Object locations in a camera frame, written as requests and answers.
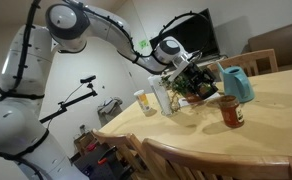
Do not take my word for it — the white paper under pot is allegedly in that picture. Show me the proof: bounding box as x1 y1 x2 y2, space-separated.
178 92 221 108

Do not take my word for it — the grey crumpled cloth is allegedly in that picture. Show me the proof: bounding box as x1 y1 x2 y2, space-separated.
96 97 124 128

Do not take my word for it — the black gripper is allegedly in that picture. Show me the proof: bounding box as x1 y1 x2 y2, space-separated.
182 60 220 100

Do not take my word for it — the green plant in terracotta pot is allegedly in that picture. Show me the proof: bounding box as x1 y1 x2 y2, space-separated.
161 74 204 104

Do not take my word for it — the black flat screen television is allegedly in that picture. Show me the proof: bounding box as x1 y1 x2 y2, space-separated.
149 8 221 73

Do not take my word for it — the brown armchair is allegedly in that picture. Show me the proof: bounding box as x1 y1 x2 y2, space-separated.
247 19 292 73

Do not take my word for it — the glass jar with red sauce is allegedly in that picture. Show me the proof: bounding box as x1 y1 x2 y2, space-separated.
218 94 246 129

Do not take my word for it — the black case with red latches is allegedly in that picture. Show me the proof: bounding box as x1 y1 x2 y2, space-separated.
73 143 137 180

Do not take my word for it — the wire paper towel holder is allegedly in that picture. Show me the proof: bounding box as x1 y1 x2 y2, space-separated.
162 90 181 117

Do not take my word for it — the white television stand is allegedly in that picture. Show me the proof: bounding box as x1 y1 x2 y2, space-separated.
165 55 228 76

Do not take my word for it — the black external camera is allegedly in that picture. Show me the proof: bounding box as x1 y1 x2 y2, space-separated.
80 75 97 85

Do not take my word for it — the teal plastic watering can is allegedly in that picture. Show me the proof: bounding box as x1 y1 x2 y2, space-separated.
216 62 256 104

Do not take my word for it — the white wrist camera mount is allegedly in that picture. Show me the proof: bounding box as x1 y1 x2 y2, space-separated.
168 59 191 83

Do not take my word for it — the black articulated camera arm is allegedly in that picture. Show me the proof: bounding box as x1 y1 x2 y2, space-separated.
39 83 99 125

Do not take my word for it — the green sticky note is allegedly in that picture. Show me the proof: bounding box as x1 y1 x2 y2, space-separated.
138 39 150 50

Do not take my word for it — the white labelled plastic cup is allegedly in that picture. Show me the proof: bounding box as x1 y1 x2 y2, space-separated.
133 89 152 114

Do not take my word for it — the small wooden crate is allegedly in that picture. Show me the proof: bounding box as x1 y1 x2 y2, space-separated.
73 130 99 156

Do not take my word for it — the light wooden dining chair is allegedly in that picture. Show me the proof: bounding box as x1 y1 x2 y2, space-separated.
91 129 154 180
141 138 292 180
206 48 279 83

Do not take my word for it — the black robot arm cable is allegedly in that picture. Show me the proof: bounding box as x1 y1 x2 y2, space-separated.
0 0 205 180

